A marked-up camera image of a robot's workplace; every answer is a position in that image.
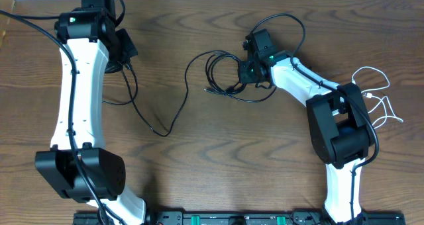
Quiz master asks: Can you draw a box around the thin black cable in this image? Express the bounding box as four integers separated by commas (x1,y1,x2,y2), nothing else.
101,50,233,138

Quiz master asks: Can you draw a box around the wooden side panel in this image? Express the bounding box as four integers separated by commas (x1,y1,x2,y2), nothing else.
0,0,15,46

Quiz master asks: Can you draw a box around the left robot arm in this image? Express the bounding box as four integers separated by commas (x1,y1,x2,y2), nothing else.
35,0,146,224

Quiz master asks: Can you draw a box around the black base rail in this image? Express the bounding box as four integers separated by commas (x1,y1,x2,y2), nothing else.
72,210,407,225

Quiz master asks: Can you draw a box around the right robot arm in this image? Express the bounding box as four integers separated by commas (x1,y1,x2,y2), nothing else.
238,51,378,224

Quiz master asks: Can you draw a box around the white USB cable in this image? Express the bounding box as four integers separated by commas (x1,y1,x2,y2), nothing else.
350,66,404,130

